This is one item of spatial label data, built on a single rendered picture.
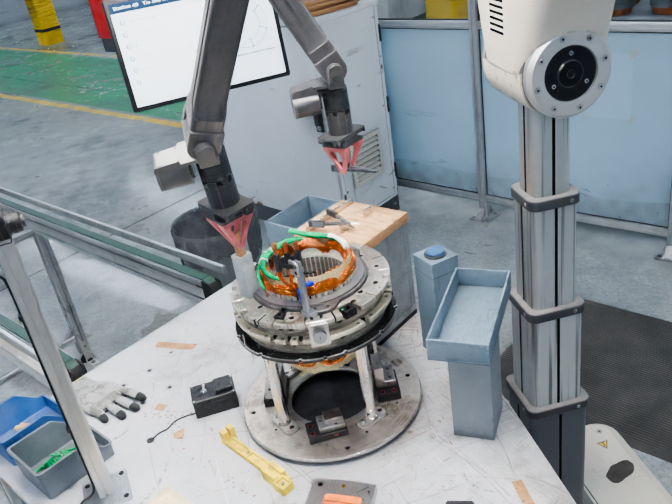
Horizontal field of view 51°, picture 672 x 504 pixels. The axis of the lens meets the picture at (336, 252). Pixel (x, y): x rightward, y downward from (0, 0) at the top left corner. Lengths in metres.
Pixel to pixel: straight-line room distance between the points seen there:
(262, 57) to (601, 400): 1.67
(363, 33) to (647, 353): 2.05
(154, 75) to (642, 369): 2.01
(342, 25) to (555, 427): 2.44
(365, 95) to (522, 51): 2.58
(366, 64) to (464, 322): 2.61
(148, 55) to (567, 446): 1.61
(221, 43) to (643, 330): 2.38
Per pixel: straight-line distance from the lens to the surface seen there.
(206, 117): 1.15
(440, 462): 1.42
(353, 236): 1.60
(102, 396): 1.77
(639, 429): 2.64
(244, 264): 1.35
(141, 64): 2.30
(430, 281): 1.54
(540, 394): 1.68
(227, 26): 1.04
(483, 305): 1.39
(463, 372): 1.36
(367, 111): 3.84
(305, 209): 1.85
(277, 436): 1.50
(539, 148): 1.40
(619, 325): 3.12
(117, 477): 1.57
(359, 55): 3.76
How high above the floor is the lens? 1.79
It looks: 28 degrees down
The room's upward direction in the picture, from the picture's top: 10 degrees counter-clockwise
